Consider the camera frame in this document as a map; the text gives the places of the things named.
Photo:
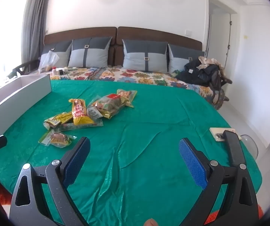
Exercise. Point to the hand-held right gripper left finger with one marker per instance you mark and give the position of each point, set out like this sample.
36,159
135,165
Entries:
77,160

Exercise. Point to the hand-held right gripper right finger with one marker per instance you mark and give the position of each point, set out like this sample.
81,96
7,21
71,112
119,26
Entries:
192,162

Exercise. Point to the clear packet of brown meat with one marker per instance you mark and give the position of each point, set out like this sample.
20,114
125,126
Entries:
57,139

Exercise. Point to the clear corn sausage packet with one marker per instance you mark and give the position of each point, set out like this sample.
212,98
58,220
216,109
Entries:
69,127

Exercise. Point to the yellow and red sausage packet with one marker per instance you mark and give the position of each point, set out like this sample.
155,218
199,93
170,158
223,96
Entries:
78,113

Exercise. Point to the small white snack packet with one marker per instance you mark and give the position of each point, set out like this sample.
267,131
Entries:
93,113

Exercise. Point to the white box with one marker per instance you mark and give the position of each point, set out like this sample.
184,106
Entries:
19,94

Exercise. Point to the clear bag of brown nuts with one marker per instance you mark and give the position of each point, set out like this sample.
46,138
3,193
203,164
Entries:
109,106

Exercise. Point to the yellow peanut snack packet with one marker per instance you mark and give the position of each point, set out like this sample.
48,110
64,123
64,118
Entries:
126,94

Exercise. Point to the person's right hand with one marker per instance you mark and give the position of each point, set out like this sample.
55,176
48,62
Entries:
151,222

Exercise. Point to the gold smartphone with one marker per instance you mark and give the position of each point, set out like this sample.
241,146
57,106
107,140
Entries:
217,133

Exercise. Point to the black smartphone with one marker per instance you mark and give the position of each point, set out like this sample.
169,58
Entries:
231,146

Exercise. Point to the green patterned blanket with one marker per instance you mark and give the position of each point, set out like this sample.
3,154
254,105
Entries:
137,146

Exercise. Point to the dark wooden chair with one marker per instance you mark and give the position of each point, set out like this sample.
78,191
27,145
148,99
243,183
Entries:
23,67

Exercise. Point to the black jacket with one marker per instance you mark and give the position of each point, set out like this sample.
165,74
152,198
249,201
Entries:
191,75

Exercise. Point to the black handbag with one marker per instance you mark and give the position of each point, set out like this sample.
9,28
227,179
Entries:
217,77

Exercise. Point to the white power strip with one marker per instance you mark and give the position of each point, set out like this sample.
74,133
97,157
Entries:
62,71

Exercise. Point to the small white bottle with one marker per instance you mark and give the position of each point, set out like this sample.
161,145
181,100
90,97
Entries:
54,71

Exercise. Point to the small green cloth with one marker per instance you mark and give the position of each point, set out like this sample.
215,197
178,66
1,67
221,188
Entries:
177,71

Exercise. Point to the white plastic bag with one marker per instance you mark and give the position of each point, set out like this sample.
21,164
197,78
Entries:
46,61

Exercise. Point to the floral bed sheet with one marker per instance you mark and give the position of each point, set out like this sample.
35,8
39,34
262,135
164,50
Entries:
144,75

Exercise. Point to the beige patterned cloth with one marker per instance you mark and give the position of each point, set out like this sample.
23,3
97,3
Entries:
206,61

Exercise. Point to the grey two-tone pillow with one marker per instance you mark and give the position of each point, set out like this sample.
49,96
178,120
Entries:
62,51
94,54
135,58
178,58

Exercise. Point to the grey curtain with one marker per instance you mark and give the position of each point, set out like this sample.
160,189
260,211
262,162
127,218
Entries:
34,16

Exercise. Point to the brown padded headboard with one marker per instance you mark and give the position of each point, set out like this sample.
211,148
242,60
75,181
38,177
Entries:
149,34

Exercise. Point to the white door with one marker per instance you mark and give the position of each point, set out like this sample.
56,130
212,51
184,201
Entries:
211,7

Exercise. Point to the white wall switch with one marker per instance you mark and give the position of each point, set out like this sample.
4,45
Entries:
188,33

